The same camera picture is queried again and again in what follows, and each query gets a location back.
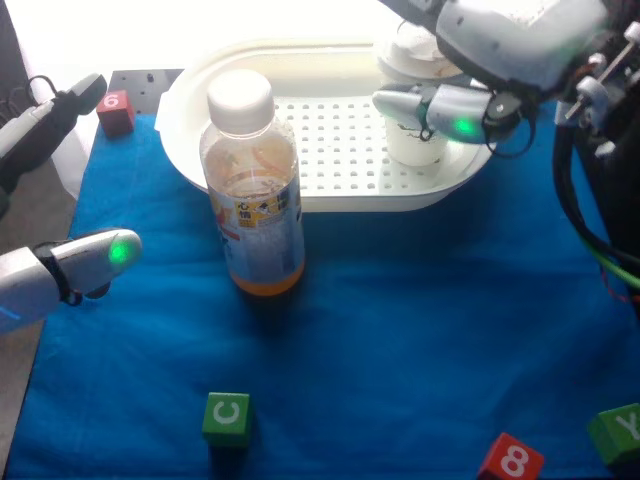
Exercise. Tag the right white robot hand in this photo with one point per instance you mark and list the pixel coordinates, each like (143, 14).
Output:
(510, 40)

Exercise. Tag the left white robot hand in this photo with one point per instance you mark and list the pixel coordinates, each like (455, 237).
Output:
(90, 260)

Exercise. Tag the white lidded cup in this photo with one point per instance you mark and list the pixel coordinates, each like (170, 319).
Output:
(415, 150)

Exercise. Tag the orange juice bottle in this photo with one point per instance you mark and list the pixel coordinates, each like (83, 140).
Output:
(255, 225)

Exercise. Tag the white plastic tray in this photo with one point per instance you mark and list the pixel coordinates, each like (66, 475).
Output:
(340, 150)

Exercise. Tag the red number 6 block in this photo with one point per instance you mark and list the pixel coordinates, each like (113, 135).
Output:
(116, 112)

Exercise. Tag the green letter C block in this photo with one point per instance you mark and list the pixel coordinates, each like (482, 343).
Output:
(226, 419)

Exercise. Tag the blue table cloth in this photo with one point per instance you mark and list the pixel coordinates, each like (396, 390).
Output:
(400, 325)

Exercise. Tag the green letter Y block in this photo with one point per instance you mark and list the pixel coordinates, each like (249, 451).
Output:
(617, 432)

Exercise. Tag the red number 8 block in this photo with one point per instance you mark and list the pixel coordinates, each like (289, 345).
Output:
(512, 460)

